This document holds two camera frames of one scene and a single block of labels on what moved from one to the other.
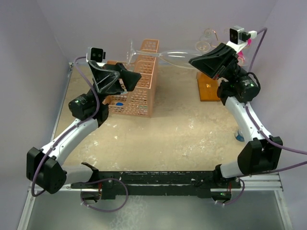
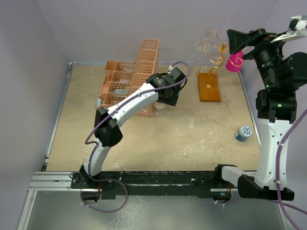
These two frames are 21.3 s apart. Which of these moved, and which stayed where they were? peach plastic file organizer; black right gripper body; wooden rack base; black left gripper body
Moved: black left gripper body; black right gripper body
Stayed: wooden rack base; peach plastic file organizer
